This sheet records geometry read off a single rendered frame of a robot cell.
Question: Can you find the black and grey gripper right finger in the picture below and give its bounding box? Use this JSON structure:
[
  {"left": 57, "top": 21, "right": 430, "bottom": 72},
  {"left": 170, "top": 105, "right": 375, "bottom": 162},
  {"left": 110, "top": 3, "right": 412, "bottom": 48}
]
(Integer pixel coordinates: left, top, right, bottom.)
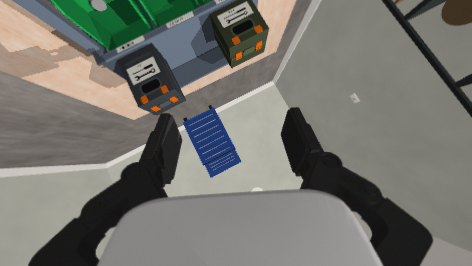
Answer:
[{"left": 281, "top": 107, "right": 433, "bottom": 266}]

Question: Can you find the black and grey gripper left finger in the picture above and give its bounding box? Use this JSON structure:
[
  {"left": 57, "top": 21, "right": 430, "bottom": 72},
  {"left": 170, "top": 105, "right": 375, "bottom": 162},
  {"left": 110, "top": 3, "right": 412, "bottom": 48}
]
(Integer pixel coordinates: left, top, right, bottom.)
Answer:
[{"left": 28, "top": 113, "right": 182, "bottom": 266}]

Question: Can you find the green bin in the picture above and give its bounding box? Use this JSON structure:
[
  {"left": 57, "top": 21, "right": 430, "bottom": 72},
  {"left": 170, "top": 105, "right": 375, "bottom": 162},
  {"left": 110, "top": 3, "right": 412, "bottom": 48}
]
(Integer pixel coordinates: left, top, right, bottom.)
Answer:
[
  {"left": 139, "top": 0, "right": 199, "bottom": 28},
  {"left": 198, "top": 0, "right": 211, "bottom": 6},
  {"left": 50, "top": 0, "right": 154, "bottom": 51}
]

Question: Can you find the dark grey metal shelf rack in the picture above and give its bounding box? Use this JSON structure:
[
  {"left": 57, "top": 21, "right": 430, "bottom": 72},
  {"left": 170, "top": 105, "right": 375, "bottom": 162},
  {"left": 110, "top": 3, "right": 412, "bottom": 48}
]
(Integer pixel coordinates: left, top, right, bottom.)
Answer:
[{"left": 12, "top": 0, "right": 237, "bottom": 88}]

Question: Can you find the grey metal disc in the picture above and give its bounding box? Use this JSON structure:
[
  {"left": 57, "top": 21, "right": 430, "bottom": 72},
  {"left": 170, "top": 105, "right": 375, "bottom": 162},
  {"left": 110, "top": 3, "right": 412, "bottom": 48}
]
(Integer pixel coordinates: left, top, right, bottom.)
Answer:
[{"left": 90, "top": 0, "right": 107, "bottom": 11}]

